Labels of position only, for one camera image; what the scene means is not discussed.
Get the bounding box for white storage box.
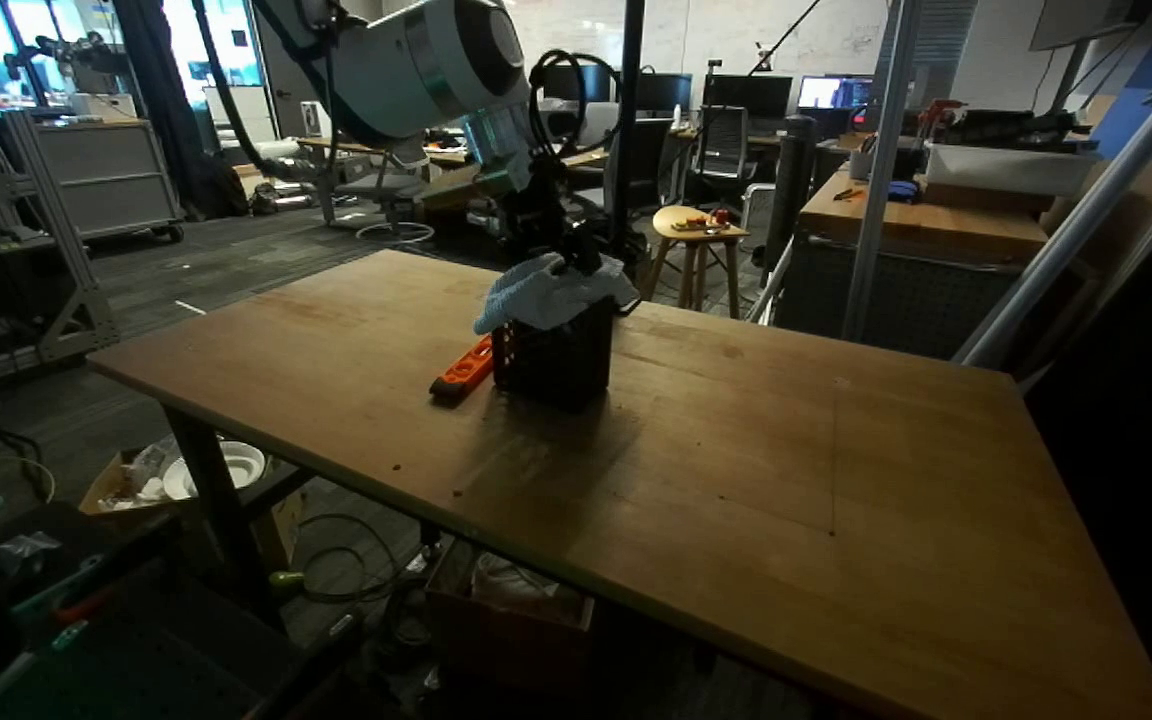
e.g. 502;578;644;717
926;137;1105;199

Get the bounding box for coiled black floor cable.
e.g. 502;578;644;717
290;513;407;603

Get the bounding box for dark computer monitor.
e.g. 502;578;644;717
702;71;798;128

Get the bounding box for round wooden stool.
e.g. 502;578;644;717
644;199;749;318

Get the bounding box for lit computer monitor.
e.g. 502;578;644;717
792;71;882;118

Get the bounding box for wooden top workbench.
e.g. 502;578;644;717
773;155;1052;362

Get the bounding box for orange spirit level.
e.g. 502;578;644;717
429;332;502;408

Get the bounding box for grey mesh office chair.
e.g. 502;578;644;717
692;98;758;185

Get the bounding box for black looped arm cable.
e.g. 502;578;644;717
528;47;629;162

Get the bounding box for white bowl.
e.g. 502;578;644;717
159;434;269;509

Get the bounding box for black perforated box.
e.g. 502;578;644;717
489;294;622;416

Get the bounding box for slanted silver metal bar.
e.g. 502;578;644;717
954;32;1152;375

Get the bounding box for grey drawer cabinet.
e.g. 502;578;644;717
34;115;189;248

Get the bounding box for grey metal shelving rack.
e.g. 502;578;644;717
0;105;123;402

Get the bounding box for black vertical stand pole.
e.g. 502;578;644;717
598;0;650;318

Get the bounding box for white towel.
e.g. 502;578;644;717
473;248;644;335

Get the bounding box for open cardboard trash box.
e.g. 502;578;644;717
76;434;271;524

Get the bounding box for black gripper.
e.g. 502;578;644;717
534;170;612;275

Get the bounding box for upright silver metal bar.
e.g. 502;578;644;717
839;0;919;335

